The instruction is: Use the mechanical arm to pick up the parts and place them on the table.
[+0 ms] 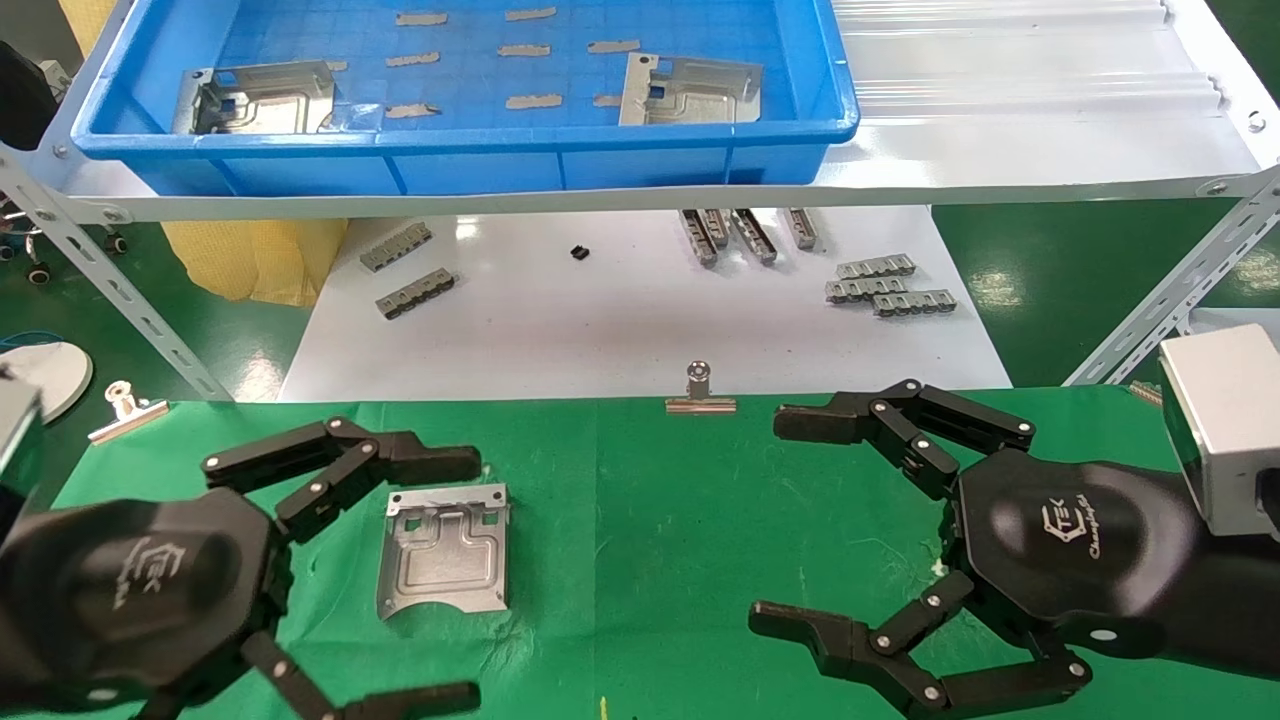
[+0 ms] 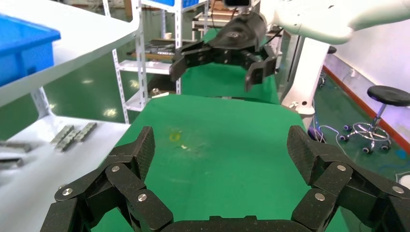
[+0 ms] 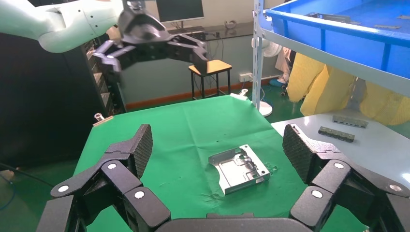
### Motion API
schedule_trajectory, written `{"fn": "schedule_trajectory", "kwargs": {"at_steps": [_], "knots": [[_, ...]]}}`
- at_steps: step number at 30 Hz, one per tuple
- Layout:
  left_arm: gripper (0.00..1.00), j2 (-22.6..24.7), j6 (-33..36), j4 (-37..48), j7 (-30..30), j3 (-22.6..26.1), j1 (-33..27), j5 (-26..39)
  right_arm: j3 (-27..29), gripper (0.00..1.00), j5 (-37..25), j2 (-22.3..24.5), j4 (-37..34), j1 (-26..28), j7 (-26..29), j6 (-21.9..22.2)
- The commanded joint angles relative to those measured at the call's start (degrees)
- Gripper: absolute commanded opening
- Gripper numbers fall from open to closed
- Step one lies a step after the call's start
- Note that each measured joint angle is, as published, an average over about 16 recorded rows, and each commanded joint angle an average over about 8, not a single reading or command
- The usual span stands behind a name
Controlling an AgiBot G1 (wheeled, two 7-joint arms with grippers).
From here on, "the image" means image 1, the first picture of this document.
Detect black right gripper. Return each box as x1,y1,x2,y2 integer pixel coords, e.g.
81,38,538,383
748,378,1201,719

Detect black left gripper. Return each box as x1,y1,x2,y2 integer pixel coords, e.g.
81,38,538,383
30,488,296,709

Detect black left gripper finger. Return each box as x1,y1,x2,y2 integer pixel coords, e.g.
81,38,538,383
140,630,483,720
202,416,484,546

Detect stamped sheet metal bracket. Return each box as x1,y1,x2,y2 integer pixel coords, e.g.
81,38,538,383
172,60,341,136
618,53,765,127
376,483,512,621

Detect silver binder clip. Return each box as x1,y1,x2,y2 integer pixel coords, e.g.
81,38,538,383
87,380,169,445
665,360,738,416

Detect green table cloth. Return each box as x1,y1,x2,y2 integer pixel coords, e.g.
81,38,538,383
0,388,1280,720

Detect white standing fan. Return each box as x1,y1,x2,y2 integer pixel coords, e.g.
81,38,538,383
0,340,94,423

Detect blue plastic bin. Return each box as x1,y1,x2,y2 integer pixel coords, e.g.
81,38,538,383
70,0,861,198

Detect white metal shelf rack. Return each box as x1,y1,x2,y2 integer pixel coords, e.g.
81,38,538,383
0,0,1280,401

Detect black office chair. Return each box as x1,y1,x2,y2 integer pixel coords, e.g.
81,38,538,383
0,40,131,288

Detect translucent corrugated plastic sheet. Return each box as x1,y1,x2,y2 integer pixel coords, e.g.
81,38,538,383
833,0,1231,123

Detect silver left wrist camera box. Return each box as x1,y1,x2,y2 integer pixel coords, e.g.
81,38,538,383
0,372,45,501

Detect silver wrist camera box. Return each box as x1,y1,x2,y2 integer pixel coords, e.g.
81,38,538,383
0,372,45,501
1158,323,1280,541

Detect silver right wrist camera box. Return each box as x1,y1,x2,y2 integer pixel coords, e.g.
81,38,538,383
1158,323,1280,541

